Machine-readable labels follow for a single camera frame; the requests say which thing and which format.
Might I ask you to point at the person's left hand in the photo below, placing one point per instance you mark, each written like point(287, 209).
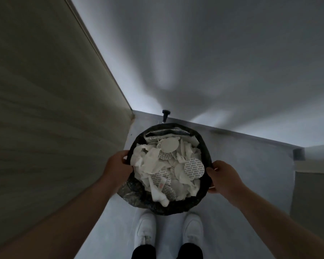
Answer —
point(116, 169)

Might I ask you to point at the person's right hand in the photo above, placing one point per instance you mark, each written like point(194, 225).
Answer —
point(228, 182)

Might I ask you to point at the tissues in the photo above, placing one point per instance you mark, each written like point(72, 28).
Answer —
point(151, 164)

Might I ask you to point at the black-lined trash bin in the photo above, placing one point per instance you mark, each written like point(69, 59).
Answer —
point(140, 199)

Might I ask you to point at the small white sachet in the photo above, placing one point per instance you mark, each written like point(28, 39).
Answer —
point(162, 183)

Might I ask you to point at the silver foil bag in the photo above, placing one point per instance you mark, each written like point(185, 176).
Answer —
point(164, 132)

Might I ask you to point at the person's right forearm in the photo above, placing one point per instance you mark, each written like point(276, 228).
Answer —
point(280, 231)

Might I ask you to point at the person's left forearm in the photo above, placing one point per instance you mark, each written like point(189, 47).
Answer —
point(56, 226)

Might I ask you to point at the black door stopper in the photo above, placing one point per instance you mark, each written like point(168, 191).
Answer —
point(166, 114)

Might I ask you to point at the light wooden door panel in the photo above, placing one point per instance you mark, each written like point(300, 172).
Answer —
point(43, 118)

